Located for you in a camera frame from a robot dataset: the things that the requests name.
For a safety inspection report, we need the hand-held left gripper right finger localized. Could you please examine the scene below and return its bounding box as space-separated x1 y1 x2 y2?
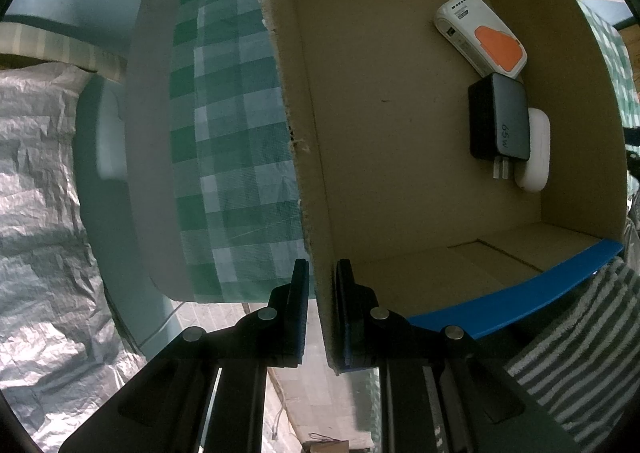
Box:
335 259 583 453

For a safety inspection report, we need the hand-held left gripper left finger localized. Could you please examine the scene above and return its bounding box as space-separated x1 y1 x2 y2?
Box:
59 259 311 453

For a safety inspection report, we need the cardboard box blue rim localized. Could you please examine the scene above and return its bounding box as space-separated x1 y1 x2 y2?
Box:
257 0 630 375

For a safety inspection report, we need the white oval case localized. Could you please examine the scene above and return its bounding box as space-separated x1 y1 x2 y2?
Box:
515 107 553 194

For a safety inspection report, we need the dark grey charger block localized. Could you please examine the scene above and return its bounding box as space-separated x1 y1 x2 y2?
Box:
467 72 532 180

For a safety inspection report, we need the white orange power bank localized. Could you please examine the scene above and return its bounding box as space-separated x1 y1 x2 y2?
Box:
433 0 529 80

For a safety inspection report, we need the green checkered cloth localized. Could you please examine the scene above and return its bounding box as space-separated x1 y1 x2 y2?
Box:
167 0 317 305

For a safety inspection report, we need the striped grey white clothing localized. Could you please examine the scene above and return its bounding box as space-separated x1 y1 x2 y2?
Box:
505 255 640 453

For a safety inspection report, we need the silver crinkled plastic sheet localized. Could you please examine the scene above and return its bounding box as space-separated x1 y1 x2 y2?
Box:
0 60 148 451

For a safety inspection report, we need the striped mattress edge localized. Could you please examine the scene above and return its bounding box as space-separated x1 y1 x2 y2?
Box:
0 20 132 84

